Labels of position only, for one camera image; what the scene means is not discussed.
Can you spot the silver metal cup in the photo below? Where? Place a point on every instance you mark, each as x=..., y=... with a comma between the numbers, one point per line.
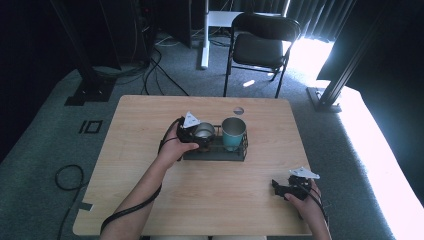
x=204, y=130

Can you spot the teal metal cup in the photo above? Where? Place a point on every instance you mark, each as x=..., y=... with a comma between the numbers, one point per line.
x=233, y=135

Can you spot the black metal stand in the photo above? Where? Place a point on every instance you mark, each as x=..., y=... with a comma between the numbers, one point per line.
x=333, y=86
x=88, y=83

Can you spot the dark equipment cabinet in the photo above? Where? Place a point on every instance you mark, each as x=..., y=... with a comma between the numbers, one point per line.
x=133, y=30

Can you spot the person's left hand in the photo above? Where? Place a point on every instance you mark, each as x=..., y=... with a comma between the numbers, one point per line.
x=175, y=150

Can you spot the dark curtain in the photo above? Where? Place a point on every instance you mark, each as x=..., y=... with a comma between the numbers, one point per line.
x=316, y=16

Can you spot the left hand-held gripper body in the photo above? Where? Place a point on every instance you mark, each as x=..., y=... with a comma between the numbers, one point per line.
x=186, y=132

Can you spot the black folding chair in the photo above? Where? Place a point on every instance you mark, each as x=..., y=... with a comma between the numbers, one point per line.
x=258, y=50

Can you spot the person's right hand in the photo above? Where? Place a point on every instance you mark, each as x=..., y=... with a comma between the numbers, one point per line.
x=308, y=206

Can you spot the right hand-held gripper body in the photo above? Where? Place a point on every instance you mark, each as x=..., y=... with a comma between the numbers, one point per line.
x=300, y=186

